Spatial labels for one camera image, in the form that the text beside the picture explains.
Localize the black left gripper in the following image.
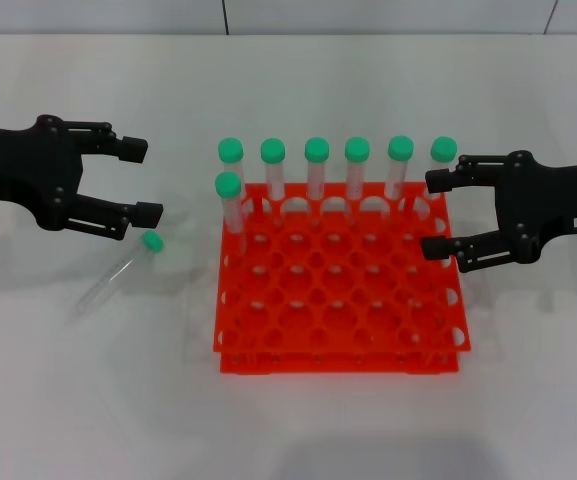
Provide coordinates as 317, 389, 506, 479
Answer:
0, 114, 164, 241

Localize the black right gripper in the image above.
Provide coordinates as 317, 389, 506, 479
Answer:
419, 149, 577, 274

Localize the green capped clear test tube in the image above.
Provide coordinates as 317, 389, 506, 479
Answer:
344, 136, 372, 202
260, 138, 288, 202
428, 136, 459, 202
70, 229, 165, 326
214, 171, 249, 266
217, 138, 248, 201
304, 137, 331, 202
386, 135, 416, 200

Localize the orange plastic test tube rack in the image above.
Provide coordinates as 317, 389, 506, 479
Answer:
211, 182, 471, 376

